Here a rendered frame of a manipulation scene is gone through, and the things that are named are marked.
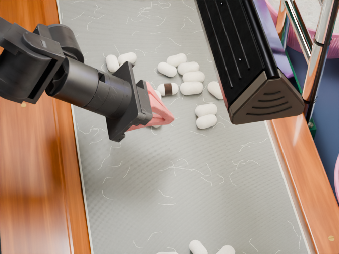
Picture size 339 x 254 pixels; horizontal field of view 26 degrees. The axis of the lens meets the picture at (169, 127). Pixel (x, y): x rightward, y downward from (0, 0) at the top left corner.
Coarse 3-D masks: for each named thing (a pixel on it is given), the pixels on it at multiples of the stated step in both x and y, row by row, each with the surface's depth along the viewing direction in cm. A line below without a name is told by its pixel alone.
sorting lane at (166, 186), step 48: (96, 0) 133; (144, 0) 133; (192, 0) 133; (96, 48) 126; (144, 48) 126; (192, 48) 126; (192, 96) 119; (96, 144) 114; (144, 144) 114; (192, 144) 114; (240, 144) 114; (96, 192) 108; (144, 192) 108; (192, 192) 108; (240, 192) 108; (288, 192) 108; (96, 240) 104; (144, 240) 104; (192, 240) 104; (240, 240) 104; (288, 240) 104
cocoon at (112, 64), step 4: (108, 56) 122; (112, 56) 122; (108, 60) 122; (112, 60) 122; (116, 60) 122; (108, 64) 122; (112, 64) 121; (116, 64) 121; (108, 68) 122; (112, 68) 121; (116, 68) 121
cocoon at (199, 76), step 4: (188, 72) 120; (192, 72) 120; (196, 72) 120; (200, 72) 120; (184, 76) 120; (188, 76) 119; (192, 76) 119; (196, 76) 119; (200, 76) 120; (204, 76) 120; (184, 80) 120; (188, 80) 119; (192, 80) 120; (196, 80) 120; (200, 80) 120
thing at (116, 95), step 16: (128, 64) 103; (112, 80) 99; (128, 80) 102; (96, 96) 97; (112, 96) 98; (128, 96) 100; (96, 112) 100; (112, 112) 100; (128, 112) 100; (112, 128) 101; (128, 128) 99
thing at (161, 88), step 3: (162, 84) 118; (174, 84) 118; (159, 87) 118; (162, 87) 118; (174, 87) 118; (177, 87) 119; (159, 90) 118; (162, 90) 118; (174, 90) 118; (177, 90) 119; (162, 93) 118; (174, 93) 119
